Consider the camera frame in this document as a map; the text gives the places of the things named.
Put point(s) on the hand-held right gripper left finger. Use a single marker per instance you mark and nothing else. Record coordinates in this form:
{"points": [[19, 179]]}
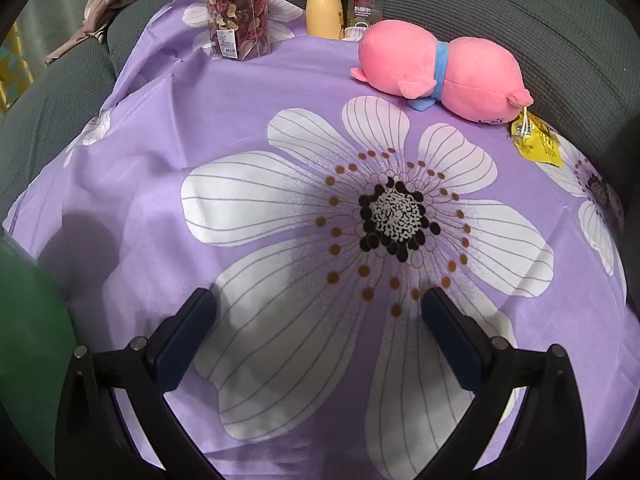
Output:
{"points": [[185, 345]]}

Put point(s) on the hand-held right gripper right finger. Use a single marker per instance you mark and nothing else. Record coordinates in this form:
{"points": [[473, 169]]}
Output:
{"points": [[450, 340]]}

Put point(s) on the green bowl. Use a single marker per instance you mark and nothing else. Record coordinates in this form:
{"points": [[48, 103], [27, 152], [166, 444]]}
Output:
{"points": [[25, 335]]}

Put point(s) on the purple floral cloth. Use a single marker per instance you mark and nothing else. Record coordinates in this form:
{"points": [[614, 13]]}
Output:
{"points": [[250, 110]]}

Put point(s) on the pink plush toy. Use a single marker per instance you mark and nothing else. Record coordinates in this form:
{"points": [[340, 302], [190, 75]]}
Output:
{"points": [[400, 55]]}

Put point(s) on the yellow patterned curtain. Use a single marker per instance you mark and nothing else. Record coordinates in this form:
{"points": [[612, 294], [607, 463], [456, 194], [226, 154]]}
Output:
{"points": [[12, 60]]}

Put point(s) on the grey sofa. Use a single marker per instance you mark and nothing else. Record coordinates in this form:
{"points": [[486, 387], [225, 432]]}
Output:
{"points": [[500, 10]]}

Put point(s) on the clear water bottle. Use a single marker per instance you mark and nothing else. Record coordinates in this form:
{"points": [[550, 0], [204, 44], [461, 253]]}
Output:
{"points": [[367, 0]]}

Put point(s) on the yellow bottle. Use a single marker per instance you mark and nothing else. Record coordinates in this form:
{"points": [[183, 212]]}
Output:
{"points": [[324, 12]]}

